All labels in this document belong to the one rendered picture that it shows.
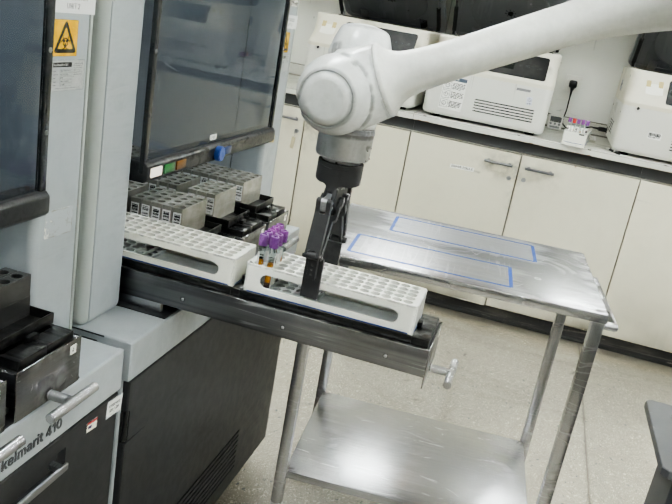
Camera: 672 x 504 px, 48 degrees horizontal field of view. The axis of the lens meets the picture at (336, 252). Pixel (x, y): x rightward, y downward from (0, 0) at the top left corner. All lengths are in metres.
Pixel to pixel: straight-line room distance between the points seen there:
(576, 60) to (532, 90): 0.66
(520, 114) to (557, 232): 0.56
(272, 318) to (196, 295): 0.14
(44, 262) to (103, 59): 0.30
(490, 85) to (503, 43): 2.41
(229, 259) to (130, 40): 0.38
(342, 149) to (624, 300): 2.61
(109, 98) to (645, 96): 2.68
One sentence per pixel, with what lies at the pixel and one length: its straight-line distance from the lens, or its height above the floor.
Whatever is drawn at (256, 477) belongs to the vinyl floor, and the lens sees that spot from 2.25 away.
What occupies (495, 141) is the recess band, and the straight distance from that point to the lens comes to 3.55.
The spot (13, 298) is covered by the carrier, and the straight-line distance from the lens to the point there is 1.09.
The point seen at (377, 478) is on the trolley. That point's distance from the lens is 1.84.
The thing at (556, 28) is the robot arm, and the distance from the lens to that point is 1.15.
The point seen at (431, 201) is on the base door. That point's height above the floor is 0.51.
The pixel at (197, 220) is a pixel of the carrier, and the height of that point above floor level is 0.84.
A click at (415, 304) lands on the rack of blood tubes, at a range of 1.22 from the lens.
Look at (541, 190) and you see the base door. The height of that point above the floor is 0.68.
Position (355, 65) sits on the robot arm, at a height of 1.22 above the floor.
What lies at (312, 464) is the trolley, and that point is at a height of 0.28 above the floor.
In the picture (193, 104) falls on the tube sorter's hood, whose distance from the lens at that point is 1.43.
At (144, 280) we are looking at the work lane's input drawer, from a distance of 1.35.
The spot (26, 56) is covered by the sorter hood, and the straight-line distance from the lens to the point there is 1.01.
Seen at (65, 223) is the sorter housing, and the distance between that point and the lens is 1.17.
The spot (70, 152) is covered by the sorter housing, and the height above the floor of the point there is 1.03.
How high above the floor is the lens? 1.29
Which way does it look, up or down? 18 degrees down
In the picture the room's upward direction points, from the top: 10 degrees clockwise
